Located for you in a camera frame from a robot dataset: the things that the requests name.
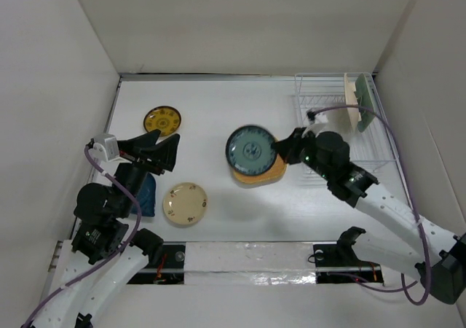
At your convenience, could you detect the white wire dish rack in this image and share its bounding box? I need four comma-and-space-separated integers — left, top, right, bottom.
294, 72, 398, 177

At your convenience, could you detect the green-rimmed bamboo tray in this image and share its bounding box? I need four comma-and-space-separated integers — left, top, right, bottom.
344, 73, 361, 131

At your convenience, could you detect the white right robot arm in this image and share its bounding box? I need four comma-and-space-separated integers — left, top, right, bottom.
272, 128, 465, 305

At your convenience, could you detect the dark blue plate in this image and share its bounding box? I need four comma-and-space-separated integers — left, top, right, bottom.
137, 173, 157, 218

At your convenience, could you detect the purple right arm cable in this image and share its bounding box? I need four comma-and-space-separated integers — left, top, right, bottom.
307, 105, 434, 305

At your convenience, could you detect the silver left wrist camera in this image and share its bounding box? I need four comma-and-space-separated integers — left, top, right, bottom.
89, 133, 119, 162

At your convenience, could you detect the yellow brown round plate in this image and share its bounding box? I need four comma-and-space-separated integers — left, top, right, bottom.
143, 106, 182, 137

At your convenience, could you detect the orange square woven tray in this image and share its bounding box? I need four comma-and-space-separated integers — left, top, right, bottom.
229, 155, 287, 186

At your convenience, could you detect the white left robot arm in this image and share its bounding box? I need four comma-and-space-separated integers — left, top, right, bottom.
24, 130, 181, 327

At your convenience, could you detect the light blue divided plate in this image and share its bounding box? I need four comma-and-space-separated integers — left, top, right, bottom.
355, 74, 374, 133

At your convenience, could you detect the blue white patterned bowl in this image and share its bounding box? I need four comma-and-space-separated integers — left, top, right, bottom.
225, 125, 277, 176

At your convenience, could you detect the cream floral round plate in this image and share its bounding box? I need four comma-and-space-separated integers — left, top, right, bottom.
162, 182, 208, 227

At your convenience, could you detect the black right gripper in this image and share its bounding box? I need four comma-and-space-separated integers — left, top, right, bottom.
273, 127, 333, 181

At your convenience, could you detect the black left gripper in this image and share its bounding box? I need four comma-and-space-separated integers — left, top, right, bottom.
114, 128, 180, 215

